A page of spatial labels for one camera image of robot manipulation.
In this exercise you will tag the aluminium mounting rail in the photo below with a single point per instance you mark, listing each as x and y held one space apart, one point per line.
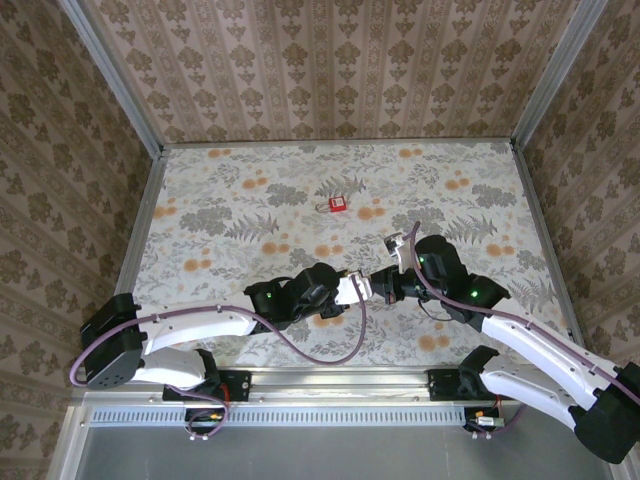
340 382

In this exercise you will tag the grey metal panel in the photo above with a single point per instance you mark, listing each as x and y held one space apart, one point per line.
300 455

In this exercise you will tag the red padlock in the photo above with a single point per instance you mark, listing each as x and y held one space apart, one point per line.
337 203

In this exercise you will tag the aluminium frame strut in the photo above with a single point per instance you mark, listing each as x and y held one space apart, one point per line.
65 445

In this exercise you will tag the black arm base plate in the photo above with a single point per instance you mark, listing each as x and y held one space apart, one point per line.
240 385
442 385

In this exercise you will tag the aluminium frame post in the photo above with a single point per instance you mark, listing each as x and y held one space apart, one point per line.
555 75
115 85

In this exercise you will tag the floral patterned tablecloth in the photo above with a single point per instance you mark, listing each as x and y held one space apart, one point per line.
250 200

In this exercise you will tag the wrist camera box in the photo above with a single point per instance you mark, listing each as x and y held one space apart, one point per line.
350 292
400 247

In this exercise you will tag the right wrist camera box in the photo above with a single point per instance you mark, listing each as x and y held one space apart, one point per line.
400 247

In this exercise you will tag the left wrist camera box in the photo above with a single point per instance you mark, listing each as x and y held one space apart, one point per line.
350 292

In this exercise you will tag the aluminium table side rail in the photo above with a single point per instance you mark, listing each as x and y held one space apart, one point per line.
550 250
137 235

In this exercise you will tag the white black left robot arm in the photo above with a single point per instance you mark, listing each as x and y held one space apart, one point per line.
190 330

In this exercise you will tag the black connector box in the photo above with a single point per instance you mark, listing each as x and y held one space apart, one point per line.
202 416
482 420

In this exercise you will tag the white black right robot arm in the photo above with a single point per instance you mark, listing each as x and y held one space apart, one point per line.
540 350

